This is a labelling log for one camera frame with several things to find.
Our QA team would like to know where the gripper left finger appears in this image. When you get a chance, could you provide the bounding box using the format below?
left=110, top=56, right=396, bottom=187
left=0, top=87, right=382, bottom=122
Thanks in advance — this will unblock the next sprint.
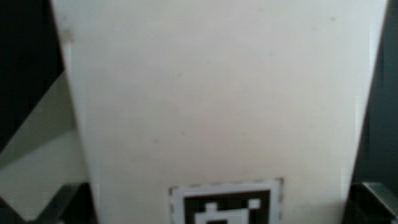
left=0, top=182, right=98, bottom=224

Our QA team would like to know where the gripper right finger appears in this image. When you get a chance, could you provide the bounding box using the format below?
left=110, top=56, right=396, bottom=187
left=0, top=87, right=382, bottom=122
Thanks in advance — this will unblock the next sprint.
left=341, top=182, right=398, bottom=224

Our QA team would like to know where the white cabinet top block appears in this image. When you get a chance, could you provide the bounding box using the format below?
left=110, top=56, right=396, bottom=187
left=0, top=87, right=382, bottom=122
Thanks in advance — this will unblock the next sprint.
left=0, top=0, right=393, bottom=224

